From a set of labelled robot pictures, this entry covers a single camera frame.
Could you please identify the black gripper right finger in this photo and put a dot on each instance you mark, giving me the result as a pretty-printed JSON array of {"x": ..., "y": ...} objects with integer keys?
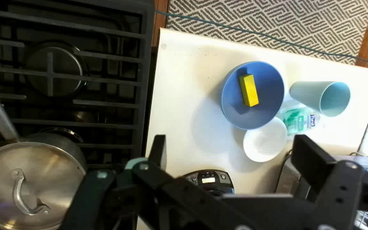
[{"x": 306, "y": 153}]

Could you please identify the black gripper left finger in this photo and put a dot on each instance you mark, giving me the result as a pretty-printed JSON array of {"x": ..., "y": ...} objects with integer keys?
[{"x": 157, "y": 148}]

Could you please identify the green white plastic packet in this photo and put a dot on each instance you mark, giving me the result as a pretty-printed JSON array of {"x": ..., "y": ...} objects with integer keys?
[{"x": 297, "y": 118}]

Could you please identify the white bowl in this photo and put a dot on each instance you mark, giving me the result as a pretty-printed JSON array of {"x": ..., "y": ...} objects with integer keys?
[{"x": 263, "y": 141}]

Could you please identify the light blue cup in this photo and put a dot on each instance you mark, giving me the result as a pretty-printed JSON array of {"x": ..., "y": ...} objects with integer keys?
[{"x": 319, "y": 95}]

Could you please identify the black device with display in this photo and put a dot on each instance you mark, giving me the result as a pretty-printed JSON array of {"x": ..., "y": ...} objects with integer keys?
[{"x": 209, "y": 178}]

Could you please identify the blue plate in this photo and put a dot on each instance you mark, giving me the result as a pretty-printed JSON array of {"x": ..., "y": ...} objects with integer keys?
[{"x": 268, "y": 90}]

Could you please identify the yellow sponge block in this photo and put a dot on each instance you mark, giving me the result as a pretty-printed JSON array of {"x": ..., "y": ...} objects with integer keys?
[{"x": 249, "y": 89}]

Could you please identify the black cast iron grate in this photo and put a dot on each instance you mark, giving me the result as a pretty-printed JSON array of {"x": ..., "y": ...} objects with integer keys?
[{"x": 107, "y": 78}]

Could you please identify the stainless steel saucepan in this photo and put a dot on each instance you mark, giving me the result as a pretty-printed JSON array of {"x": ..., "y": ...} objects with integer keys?
[{"x": 60, "y": 141}]

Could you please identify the round black burner cap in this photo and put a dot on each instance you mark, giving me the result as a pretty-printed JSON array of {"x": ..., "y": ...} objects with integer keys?
[{"x": 63, "y": 63}]

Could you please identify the stainless steel pot lid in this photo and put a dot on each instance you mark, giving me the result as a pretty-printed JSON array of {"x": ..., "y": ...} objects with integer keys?
[{"x": 30, "y": 182}]

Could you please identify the grey patterned rug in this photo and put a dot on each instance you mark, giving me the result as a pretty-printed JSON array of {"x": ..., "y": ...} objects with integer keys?
[{"x": 277, "y": 20}]

